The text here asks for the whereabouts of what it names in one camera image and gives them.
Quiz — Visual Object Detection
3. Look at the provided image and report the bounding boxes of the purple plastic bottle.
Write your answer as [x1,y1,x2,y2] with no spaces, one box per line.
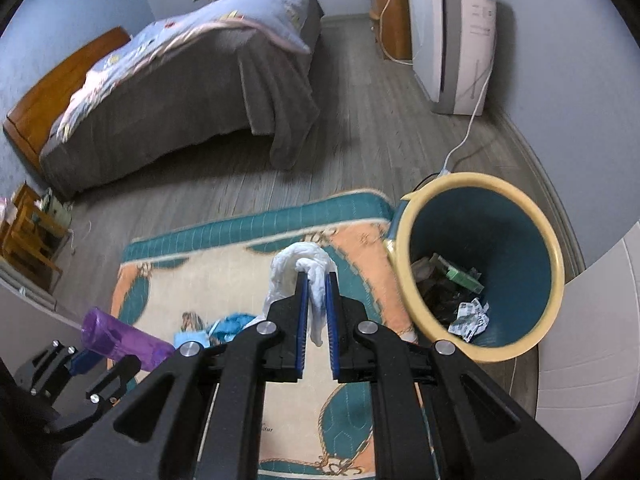
[81,308,175,372]

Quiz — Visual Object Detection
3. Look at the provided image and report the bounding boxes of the green box trash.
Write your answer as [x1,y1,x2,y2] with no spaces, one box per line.
[430,254,484,295]

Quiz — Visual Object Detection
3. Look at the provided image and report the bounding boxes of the wooden nightstand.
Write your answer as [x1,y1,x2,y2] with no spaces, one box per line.
[369,0,412,63]

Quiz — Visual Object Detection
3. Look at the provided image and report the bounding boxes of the bed with grey cover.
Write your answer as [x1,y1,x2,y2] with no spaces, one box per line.
[2,0,323,198]

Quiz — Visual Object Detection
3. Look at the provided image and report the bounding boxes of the white power cable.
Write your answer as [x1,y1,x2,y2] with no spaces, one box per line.
[438,34,499,176]

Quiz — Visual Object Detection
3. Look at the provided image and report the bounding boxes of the white air purifier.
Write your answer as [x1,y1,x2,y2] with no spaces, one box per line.
[409,0,497,116]

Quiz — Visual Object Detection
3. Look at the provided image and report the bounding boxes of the wooden chair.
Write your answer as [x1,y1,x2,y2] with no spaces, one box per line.
[1,182,70,292]

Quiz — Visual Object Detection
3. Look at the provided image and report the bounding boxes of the blue crumpled wrapper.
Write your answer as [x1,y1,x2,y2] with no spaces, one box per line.
[174,311,259,349]

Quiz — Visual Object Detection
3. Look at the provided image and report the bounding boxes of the yellow teal trash bin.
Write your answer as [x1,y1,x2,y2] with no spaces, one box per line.
[385,172,565,363]

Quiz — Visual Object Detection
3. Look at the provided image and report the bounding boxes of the teal orange patterned rug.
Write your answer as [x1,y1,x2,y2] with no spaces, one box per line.
[111,190,416,479]

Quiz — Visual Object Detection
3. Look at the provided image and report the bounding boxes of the white plastic bag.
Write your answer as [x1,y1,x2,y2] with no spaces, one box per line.
[244,242,337,347]

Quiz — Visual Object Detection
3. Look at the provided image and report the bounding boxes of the crumpled white paper trash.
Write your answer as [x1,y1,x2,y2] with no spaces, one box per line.
[448,298,489,342]

